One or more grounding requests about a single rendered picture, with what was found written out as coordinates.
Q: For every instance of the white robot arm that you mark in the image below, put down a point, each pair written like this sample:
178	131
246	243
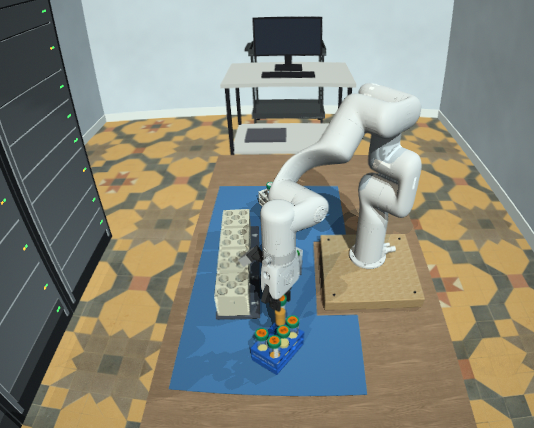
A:
297	208

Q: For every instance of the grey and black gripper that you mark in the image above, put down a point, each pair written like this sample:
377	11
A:
278	281

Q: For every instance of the white blank tube rack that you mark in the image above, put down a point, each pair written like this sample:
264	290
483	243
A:
263	198

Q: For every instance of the blue tube rack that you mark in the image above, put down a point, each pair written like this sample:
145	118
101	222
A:
263	358

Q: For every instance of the blue bench mat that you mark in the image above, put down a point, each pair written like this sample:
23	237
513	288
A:
214	356

